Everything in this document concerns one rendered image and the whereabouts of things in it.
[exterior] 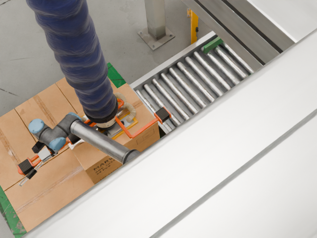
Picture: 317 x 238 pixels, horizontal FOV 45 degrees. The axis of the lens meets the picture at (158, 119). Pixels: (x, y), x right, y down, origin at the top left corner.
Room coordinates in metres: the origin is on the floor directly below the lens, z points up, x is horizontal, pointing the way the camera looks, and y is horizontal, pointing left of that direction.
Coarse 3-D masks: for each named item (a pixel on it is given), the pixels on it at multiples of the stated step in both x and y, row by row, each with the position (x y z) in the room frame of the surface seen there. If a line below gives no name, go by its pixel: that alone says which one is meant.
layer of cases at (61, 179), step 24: (48, 96) 1.71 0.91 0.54; (72, 96) 1.68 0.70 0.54; (0, 120) 1.54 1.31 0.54; (24, 120) 1.51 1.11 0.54; (48, 120) 1.48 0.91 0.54; (0, 144) 1.32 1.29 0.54; (24, 144) 1.29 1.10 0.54; (0, 168) 1.11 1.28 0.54; (48, 168) 1.06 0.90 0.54; (72, 168) 1.04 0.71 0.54; (24, 192) 0.90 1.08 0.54; (48, 192) 0.87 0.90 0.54; (72, 192) 0.85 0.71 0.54; (24, 216) 0.71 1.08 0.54; (48, 216) 0.69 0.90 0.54
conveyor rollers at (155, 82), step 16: (192, 64) 1.85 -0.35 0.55; (208, 64) 1.83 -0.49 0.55; (176, 80) 1.73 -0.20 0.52; (192, 80) 1.70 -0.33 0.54; (208, 80) 1.67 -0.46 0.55; (224, 80) 1.66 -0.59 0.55; (144, 96) 1.60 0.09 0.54; (192, 96) 1.54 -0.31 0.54; (208, 96) 1.52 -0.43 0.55; (192, 112) 1.40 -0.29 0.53
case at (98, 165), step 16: (128, 96) 1.39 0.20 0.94; (80, 112) 1.31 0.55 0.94; (128, 112) 1.26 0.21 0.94; (144, 112) 1.24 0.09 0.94; (80, 144) 1.06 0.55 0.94; (128, 144) 1.03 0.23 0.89; (144, 144) 1.09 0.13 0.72; (80, 160) 0.94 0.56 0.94; (96, 160) 0.93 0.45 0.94; (112, 160) 0.96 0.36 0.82; (96, 176) 0.89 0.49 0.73
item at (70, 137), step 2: (70, 134) 1.08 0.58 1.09; (72, 134) 1.07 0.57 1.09; (68, 136) 1.06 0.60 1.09; (70, 136) 1.06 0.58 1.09; (72, 136) 1.06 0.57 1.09; (74, 136) 1.06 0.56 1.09; (76, 136) 1.05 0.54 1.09; (68, 138) 1.04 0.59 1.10; (70, 138) 1.05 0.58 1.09; (72, 138) 1.04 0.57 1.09; (74, 138) 1.04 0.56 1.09; (76, 138) 1.04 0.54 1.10; (78, 138) 1.05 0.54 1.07; (80, 138) 1.05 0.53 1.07; (68, 140) 1.03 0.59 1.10; (70, 140) 1.03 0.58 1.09; (72, 140) 1.03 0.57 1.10; (74, 140) 1.03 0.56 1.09; (76, 140) 1.04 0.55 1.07; (78, 140) 1.04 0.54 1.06; (70, 142) 1.02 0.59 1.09; (72, 142) 1.02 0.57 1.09; (74, 142) 1.03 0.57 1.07; (76, 142) 1.03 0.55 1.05
